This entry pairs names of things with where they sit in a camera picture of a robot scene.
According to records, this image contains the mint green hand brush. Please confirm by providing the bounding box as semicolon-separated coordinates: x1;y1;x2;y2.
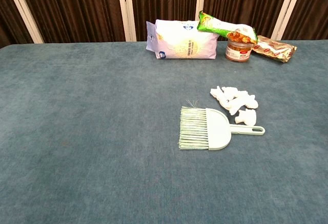
178;100;266;151

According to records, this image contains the large crumpled white paper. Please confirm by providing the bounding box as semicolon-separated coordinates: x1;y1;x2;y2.
210;85;259;109

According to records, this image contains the white flour bag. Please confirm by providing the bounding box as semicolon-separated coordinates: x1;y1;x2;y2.
146;19;220;60

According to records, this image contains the teal table cover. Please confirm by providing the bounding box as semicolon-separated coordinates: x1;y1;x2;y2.
0;40;328;224

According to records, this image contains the small round can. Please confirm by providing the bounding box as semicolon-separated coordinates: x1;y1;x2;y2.
225;31;253;63

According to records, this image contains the green noodle packet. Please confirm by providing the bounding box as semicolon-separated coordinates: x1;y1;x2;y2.
197;10;258;45

